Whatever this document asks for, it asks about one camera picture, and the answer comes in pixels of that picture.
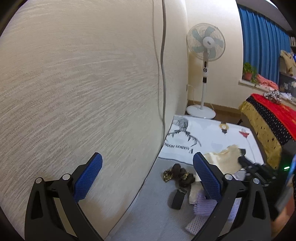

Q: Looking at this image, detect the cream plastic wrapper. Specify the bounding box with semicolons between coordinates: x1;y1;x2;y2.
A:
204;145;241;174

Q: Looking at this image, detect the person right hand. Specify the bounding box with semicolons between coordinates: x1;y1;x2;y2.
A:
271;197;295;238

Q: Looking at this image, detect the red patterned bed blanket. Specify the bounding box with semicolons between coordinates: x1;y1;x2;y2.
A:
239;93;295;169

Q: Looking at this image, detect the zebra striped cloth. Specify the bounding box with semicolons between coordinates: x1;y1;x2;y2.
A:
263;90;281;104

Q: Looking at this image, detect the pink folded cloth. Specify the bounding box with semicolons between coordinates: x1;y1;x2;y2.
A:
256;74;278;90

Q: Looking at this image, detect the potted green plant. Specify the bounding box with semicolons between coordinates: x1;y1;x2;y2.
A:
242;62;257;84

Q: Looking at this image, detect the grey storage bin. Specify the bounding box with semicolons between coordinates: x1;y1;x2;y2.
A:
278;73;296;97

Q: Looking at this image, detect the grey table cloth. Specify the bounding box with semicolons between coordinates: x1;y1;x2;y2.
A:
108;115;263;240

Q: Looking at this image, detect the tan jacket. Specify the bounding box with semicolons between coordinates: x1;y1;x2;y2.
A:
280;50;295;76

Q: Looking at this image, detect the blue curtain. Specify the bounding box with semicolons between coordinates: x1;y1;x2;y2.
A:
238;5;291;83

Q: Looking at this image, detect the white standing fan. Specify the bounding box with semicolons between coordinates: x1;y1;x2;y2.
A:
186;23;226;119

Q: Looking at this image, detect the wooden bookshelf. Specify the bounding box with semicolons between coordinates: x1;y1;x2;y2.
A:
288;31;296;54

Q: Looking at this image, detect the grey wall cable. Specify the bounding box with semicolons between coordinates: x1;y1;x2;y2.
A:
151;0;168;149

